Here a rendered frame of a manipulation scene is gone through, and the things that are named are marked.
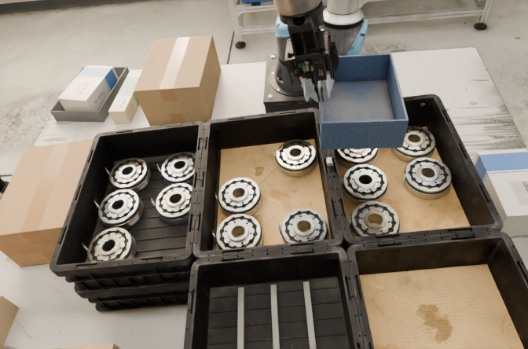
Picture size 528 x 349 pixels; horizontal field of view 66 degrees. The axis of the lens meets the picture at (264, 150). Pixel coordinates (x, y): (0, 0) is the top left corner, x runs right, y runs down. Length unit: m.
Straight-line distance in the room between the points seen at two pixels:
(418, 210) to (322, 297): 0.30
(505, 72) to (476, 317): 2.11
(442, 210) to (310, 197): 0.30
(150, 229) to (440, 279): 0.65
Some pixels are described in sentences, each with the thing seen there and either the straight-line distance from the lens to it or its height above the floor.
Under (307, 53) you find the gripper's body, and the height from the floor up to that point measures 1.26.
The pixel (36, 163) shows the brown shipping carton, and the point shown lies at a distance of 1.31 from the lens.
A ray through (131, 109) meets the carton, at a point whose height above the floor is 0.73.
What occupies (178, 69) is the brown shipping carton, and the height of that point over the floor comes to 0.86.
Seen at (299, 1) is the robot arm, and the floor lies 1.34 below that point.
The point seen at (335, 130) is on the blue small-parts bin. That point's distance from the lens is 0.74.
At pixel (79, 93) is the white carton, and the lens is 1.61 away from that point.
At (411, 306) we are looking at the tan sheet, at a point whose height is 0.83.
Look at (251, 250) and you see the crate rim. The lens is 0.82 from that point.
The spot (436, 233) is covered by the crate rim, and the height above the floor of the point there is 0.93.
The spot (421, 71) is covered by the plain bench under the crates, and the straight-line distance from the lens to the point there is 1.58.
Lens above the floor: 1.64
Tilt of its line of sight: 47 degrees down
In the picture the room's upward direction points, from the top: 11 degrees counter-clockwise
